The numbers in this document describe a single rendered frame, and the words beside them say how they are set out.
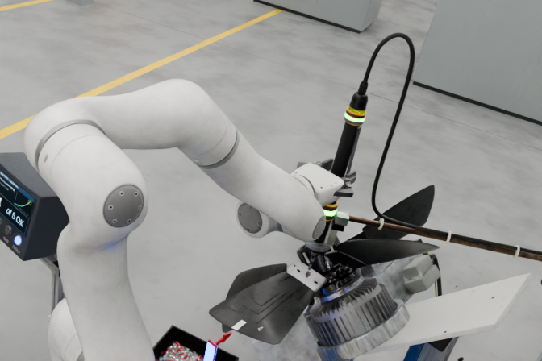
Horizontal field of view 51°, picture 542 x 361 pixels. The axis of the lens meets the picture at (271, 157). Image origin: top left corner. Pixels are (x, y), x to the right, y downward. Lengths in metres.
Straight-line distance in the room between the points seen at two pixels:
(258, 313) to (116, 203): 0.72
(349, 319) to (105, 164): 0.92
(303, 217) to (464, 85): 6.05
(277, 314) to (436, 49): 5.77
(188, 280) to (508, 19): 4.79
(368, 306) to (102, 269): 0.80
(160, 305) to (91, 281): 2.17
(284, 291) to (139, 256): 1.96
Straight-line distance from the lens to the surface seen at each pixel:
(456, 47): 6.90
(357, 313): 1.49
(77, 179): 0.74
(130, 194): 0.73
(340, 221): 1.38
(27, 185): 1.58
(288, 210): 1.00
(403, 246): 1.34
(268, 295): 1.43
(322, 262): 1.51
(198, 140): 0.85
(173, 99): 0.81
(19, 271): 3.24
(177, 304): 3.07
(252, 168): 0.96
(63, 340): 1.07
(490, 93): 7.01
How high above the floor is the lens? 2.12
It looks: 28 degrees down
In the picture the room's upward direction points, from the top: 13 degrees clockwise
